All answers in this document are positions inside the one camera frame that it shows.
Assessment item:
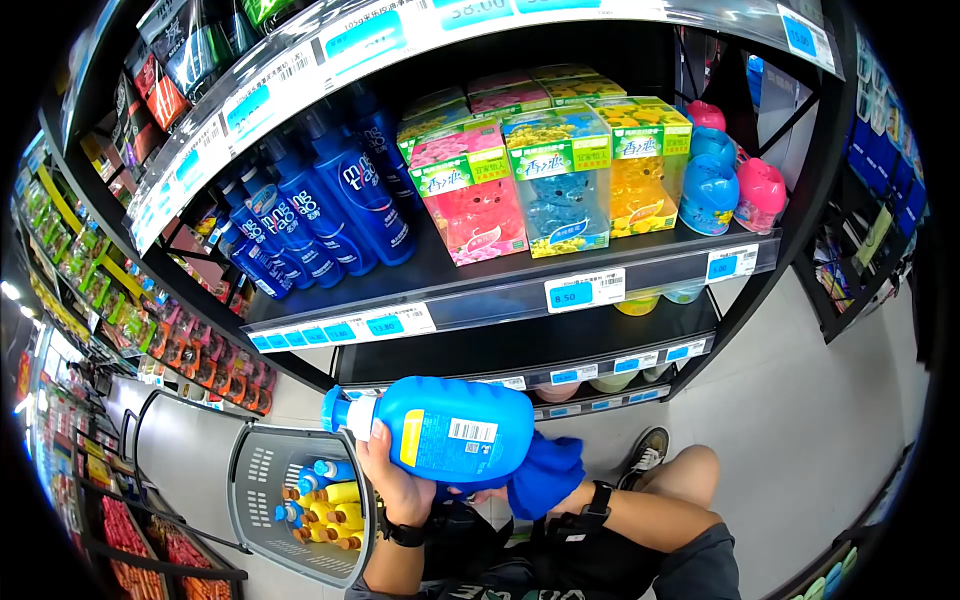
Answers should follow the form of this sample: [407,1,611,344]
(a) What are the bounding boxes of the full shop shelf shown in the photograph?
[15,322,249,600]
[765,525,864,600]
[37,0,849,421]
[11,127,279,417]
[795,30,931,346]

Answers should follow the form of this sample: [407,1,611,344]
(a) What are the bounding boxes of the black wrist band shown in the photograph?
[375,506,429,549]
[546,480,616,543]

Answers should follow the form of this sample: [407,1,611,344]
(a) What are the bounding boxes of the pile of yellow bottles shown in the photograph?
[283,480,367,552]

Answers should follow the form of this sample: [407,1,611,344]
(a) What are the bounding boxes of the blue cleaning cloth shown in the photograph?
[435,431,588,522]

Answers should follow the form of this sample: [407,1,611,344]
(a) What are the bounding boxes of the person's left thumb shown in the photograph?
[366,418,395,470]

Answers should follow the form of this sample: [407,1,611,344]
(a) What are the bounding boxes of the grey shopping basket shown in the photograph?
[120,388,380,590]

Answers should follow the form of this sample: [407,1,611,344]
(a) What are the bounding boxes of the person's right hand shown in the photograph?
[448,480,597,520]

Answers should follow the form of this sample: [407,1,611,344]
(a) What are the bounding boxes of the person's left hand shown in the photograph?
[354,418,440,530]

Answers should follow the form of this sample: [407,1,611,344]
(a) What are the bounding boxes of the large blue detergent bottle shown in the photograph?
[321,375,535,485]

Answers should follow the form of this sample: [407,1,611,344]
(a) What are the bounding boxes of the person's legs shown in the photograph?
[616,426,723,519]

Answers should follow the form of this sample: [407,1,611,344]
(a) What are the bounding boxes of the person's body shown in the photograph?
[345,502,744,600]

